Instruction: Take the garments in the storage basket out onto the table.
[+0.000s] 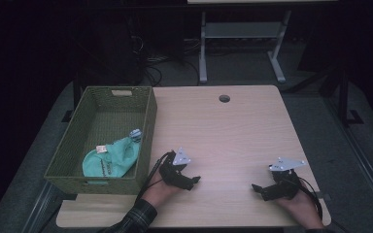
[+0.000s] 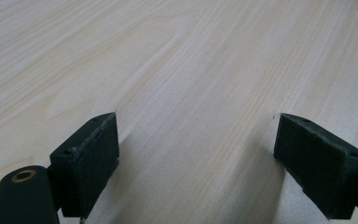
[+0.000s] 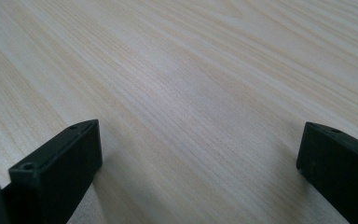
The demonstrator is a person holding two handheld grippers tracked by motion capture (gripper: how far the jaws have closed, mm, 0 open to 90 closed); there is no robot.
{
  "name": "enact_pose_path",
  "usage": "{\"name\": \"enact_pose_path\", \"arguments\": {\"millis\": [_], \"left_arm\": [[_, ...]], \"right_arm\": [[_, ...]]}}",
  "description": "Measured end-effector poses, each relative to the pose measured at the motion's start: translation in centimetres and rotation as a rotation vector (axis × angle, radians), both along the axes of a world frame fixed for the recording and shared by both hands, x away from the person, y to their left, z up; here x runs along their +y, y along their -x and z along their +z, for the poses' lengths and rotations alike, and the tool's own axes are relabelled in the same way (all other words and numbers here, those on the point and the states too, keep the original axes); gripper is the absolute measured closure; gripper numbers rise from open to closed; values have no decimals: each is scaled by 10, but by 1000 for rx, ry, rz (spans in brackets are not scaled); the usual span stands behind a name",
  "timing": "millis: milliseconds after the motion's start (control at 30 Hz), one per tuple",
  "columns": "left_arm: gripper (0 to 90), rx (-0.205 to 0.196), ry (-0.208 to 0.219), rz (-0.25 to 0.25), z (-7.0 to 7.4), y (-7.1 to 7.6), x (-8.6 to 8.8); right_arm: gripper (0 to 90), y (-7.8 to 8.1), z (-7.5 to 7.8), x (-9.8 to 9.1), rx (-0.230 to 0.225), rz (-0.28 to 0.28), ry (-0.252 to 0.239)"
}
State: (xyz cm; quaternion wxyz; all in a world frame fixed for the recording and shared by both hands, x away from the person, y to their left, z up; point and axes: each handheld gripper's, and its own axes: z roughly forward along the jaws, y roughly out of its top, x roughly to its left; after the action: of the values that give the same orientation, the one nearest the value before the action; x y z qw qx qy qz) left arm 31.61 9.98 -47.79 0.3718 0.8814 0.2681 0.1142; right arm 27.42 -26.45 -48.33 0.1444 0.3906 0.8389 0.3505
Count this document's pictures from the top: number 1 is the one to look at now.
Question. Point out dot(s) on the teal garment with striped trim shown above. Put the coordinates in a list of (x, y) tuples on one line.
[(116, 160)]

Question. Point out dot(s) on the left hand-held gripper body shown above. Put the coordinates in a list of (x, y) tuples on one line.
[(171, 176)]

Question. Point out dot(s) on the person's left hand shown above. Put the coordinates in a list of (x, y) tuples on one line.
[(158, 192)]

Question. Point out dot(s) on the person's right hand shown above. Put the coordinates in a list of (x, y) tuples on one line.
[(302, 208)]

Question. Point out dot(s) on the grey metal stand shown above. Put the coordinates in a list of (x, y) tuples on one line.
[(243, 29)]

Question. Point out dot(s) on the metal floor rail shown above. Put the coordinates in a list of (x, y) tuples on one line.
[(40, 207), (359, 155)]

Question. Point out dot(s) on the grey tape strip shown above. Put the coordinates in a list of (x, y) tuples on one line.
[(319, 195)]

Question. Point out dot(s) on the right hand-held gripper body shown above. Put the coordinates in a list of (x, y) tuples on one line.
[(285, 186)]

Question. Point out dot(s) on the green woven basket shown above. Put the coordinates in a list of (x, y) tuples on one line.
[(110, 129)]

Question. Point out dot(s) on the black frame post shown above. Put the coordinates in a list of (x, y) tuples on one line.
[(76, 92), (344, 97)]

